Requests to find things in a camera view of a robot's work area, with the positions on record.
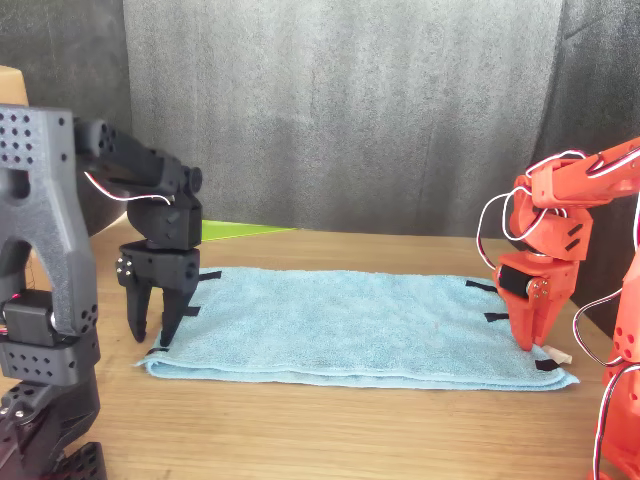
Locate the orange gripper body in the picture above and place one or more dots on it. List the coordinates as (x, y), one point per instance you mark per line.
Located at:
(555, 272)

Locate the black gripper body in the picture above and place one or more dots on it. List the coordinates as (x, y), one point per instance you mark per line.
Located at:
(167, 267)

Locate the light blue towel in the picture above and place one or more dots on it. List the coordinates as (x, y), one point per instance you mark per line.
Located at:
(340, 325)

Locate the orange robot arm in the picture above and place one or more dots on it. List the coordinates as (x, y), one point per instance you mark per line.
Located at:
(570, 190)

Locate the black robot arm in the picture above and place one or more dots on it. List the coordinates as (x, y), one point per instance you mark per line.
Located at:
(45, 200)

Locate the black tape strip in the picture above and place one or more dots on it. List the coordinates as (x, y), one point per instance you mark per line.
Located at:
(210, 276)
(481, 286)
(496, 317)
(193, 311)
(546, 365)

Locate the lime green plastic sheet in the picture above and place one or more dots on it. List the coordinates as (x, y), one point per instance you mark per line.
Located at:
(235, 231)

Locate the dark grey fabric sheet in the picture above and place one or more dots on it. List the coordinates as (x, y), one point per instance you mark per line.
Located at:
(590, 100)

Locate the brown cardboard box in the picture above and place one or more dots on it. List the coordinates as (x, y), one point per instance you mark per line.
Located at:
(12, 87)

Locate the light grey fabric sheet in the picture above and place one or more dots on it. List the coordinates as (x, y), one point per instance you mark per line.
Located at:
(350, 115)

